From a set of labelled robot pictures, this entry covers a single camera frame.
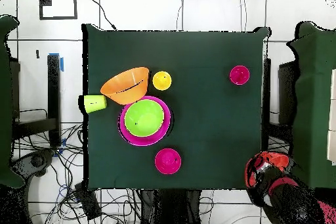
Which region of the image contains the lime green bowl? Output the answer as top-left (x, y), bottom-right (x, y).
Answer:
top-left (123, 99), bottom-right (165, 137)

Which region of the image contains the large pink bowl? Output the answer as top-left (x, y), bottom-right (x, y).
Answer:
top-left (117, 95), bottom-right (172, 147)

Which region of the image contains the large orange bowl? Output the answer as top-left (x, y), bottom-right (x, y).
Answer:
top-left (100, 66), bottom-right (150, 106)

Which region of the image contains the red-orange bowl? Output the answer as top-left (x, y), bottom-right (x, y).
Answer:
top-left (243, 150), bottom-right (291, 189)

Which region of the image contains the yellow cup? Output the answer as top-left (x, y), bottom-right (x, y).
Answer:
top-left (152, 70), bottom-right (173, 91)

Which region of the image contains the small red-pink bowl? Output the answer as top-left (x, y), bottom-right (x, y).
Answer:
top-left (154, 148), bottom-right (182, 175)

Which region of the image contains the dark green tablecloth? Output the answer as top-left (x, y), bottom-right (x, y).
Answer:
top-left (81, 23), bottom-right (271, 191)

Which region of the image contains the lime green cup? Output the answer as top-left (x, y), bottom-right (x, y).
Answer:
top-left (83, 94), bottom-right (108, 114)

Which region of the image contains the red-pink cup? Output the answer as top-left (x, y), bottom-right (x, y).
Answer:
top-left (229, 65), bottom-right (251, 86)

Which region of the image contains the blue tape strip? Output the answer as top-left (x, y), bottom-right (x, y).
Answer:
top-left (49, 52), bottom-right (64, 72)

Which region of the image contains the black floor box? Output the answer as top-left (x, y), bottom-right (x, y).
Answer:
top-left (73, 181), bottom-right (102, 221)

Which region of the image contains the black chair base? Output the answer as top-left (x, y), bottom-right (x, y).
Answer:
top-left (11, 148), bottom-right (56, 183)

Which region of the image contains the green cloth side table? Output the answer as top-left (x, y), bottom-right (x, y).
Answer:
top-left (287, 21), bottom-right (336, 189)
top-left (0, 14), bottom-right (25, 189)

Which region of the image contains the black cable with plug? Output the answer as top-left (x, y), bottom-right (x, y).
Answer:
top-left (87, 0), bottom-right (117, 31)

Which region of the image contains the black metal frame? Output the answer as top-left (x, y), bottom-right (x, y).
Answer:
top-left (10, 53), bottom-right (62, 148)
top-left (262, 58), bottom-right (299, 154)

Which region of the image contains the thin grey cable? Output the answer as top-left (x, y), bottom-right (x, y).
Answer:
top-left (239, 0), bottom-right (247, 32)

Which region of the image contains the tangle of cables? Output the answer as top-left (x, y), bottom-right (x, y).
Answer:
top-left (11, 108), bottom-right (142, 224)

